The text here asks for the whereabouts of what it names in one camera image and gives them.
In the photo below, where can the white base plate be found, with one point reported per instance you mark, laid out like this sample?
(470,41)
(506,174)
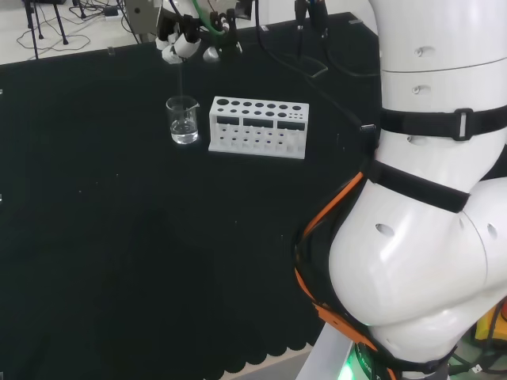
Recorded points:
(325,352)

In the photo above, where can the white test tube rack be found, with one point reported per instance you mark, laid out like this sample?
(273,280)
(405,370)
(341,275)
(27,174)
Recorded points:
(253,122)

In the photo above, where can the grey metal box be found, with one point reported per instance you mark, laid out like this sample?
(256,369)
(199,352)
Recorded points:
(138,16)

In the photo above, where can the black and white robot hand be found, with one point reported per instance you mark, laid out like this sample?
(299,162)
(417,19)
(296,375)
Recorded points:
(184,45)

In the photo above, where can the clear glass rod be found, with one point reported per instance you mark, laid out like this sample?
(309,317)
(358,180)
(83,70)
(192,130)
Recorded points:
(181,79)

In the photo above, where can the yellow stop button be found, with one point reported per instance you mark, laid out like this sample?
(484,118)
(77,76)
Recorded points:
(485,328)

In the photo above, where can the black tripod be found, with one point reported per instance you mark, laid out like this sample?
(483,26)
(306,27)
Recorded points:
(59,20)

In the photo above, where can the black bench cloth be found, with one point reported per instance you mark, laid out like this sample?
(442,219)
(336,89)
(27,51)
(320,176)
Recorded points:
(119,237)

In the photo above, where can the clear glass beaker with water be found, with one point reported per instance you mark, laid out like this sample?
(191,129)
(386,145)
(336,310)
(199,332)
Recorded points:
(183,126)

